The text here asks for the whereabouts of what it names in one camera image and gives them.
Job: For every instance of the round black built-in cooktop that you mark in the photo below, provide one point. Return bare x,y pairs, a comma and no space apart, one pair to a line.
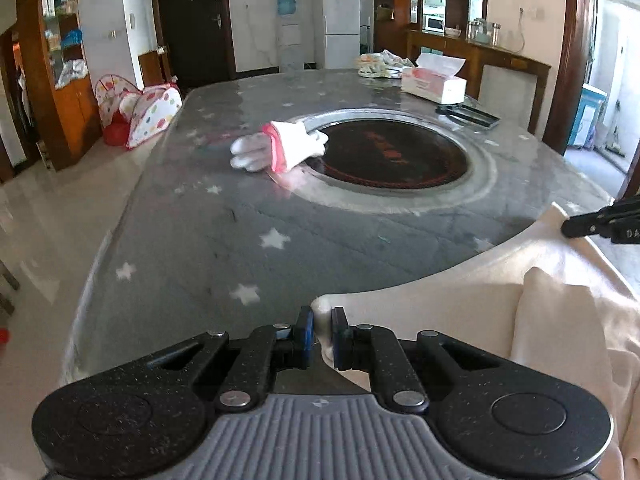
395,152

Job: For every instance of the white water dispenser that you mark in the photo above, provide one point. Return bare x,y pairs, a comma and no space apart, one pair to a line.
288,30

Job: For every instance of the polka dot play tent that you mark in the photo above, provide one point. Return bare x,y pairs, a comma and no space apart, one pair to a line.
145,112

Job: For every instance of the wooden sideboard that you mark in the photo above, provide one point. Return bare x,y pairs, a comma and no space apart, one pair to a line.
500,62

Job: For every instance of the grey star-print tablecloth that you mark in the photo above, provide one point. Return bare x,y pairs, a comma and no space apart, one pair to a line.
200,220

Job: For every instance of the white refrigerator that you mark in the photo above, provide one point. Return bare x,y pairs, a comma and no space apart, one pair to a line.
341,20

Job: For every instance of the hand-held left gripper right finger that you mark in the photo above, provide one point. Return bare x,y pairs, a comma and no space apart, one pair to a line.
339,337

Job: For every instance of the plastic bag of snacks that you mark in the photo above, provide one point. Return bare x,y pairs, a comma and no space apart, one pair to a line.
382,63

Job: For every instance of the blue white box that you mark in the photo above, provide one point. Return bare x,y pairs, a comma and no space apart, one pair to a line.
586,117

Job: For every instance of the white microwave oven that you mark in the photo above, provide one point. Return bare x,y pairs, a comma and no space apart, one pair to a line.
434,22

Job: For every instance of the pink white tissue box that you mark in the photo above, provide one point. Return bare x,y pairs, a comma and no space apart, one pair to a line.
434,80

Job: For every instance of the small wooden cabinet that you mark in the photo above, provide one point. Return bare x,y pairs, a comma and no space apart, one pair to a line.
152,67

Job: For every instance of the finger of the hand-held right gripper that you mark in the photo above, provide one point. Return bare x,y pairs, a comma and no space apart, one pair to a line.
582,225

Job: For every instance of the cream white garment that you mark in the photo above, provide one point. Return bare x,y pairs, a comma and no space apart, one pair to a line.
450,285

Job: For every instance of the small glass jar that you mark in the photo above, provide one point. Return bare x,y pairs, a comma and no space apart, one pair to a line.
495,33

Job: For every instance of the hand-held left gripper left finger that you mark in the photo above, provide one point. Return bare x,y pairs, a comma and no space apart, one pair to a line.
305,336

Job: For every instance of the large glass jar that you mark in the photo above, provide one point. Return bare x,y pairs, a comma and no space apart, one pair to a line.
477,31

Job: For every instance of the white pink rubber glove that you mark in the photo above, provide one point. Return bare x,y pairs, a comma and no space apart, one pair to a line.
290,142

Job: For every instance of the dark wooden door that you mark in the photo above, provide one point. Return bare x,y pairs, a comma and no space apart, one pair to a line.
192,20

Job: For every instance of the tall wooden shelf cabinet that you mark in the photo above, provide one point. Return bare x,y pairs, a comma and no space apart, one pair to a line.
55,70

